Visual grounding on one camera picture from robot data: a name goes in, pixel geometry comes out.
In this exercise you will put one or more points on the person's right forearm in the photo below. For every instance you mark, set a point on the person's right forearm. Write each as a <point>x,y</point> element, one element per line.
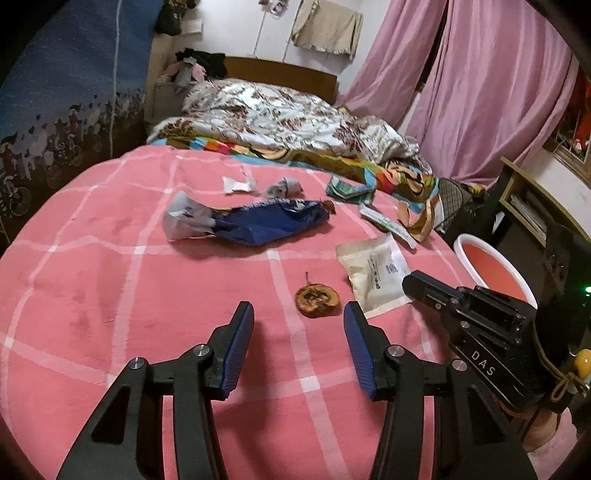
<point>549,436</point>

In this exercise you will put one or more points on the white paper pouch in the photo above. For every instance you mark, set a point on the white paper pouch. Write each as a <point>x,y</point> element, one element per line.
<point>374,272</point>

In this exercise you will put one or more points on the red wall decoration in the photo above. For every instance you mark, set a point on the red wall decoration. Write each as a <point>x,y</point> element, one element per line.
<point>577,124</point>

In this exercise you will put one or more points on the pink curtain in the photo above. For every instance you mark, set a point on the pink curtain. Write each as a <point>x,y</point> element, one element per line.
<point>498,92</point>
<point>392,55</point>

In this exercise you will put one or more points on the colourful patchwork blanket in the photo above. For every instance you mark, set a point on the colourful patchwork blanket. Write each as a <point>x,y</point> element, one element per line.
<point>397,177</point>

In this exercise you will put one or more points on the pink checked blanket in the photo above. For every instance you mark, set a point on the pink checked blanket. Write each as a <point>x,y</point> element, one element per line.
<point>115,277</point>

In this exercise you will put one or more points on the blue printed wardrobe cover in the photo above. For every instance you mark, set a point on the blue printed wardrobe cover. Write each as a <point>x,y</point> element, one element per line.
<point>69,92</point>

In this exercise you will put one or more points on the wooden desk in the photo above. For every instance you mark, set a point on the wooden desk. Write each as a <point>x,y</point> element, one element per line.
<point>521,181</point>

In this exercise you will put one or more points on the white plastic bin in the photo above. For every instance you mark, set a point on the white plastic bin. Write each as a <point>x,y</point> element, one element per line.
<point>494,272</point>

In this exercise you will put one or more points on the dried orange fruit peel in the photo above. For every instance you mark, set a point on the dried orange fruit peel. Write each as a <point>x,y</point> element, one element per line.
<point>317,301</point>

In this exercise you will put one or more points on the green patterned packet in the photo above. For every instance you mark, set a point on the green patterned packet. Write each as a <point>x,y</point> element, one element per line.
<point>346,190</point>

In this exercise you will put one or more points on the stack of papers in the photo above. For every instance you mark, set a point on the stack of papers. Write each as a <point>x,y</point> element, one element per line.
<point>528,212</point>

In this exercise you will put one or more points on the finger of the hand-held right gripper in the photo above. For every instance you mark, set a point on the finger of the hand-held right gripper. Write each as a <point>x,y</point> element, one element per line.
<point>427,290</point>

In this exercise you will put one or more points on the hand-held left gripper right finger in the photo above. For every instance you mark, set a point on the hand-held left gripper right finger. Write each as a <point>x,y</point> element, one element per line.
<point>355,332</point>

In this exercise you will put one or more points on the small brown scrap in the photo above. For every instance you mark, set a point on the small brown scrap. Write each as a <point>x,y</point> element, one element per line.
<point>329,206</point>

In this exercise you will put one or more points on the white green wrapper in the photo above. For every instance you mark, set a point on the white green wrapper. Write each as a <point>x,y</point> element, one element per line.
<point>385,226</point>

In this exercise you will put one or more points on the grey crumpled sock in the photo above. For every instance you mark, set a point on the grey crumpled sock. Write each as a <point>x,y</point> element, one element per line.
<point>284,188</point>

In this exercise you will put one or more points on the beige hanging towel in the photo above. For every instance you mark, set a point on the beige hanging towel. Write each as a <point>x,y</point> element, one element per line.
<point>330,27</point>

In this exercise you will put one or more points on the small torn white green box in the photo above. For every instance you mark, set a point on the small torn white green box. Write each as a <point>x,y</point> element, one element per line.
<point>236,185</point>

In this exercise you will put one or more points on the beige bedside cabinet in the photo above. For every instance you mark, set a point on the beige bedside cabinet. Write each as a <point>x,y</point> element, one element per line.
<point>161,101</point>

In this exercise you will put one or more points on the dark bag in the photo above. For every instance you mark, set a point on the dark bag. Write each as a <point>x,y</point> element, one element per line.
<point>178,16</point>

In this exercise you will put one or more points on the blue snack bag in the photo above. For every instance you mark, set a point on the blue snack bag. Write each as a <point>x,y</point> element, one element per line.
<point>258,226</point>

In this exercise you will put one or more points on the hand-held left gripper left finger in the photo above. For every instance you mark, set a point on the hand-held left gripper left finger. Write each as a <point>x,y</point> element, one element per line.
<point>241,330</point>

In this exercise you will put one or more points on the white plastic packet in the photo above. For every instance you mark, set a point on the white plastic packet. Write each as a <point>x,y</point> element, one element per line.
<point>182,217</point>

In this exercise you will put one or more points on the wooden headboard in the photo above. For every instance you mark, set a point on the wooden headboard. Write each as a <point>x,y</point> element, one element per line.
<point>286,74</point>

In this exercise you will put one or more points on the white brown floral quilt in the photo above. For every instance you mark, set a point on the white brown floral quilt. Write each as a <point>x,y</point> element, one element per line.
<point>277,115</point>

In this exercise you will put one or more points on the pile of clothes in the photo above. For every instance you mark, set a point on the pile of clothes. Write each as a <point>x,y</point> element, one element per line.
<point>203,64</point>

